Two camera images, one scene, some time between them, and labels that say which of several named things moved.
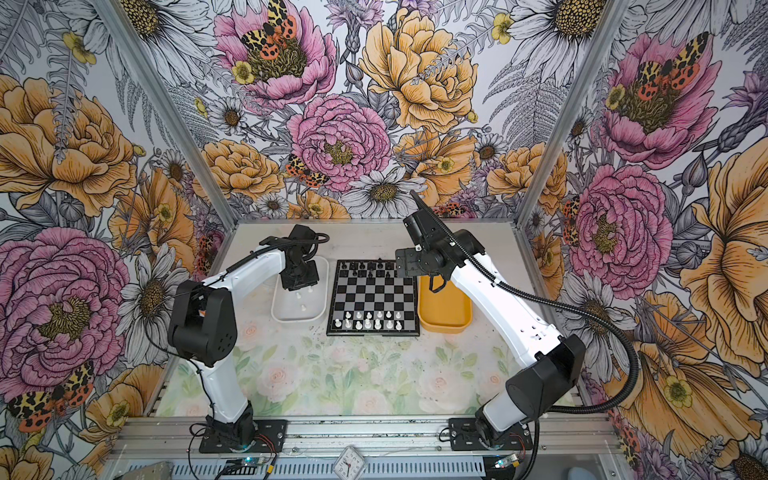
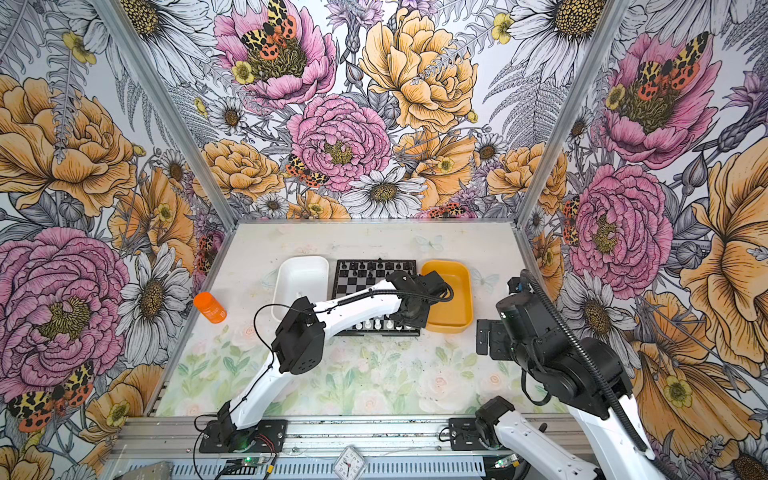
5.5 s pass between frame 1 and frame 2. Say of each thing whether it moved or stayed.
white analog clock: stayed
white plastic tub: stayed
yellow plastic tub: stayed
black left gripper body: moved
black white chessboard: stayed
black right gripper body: moved
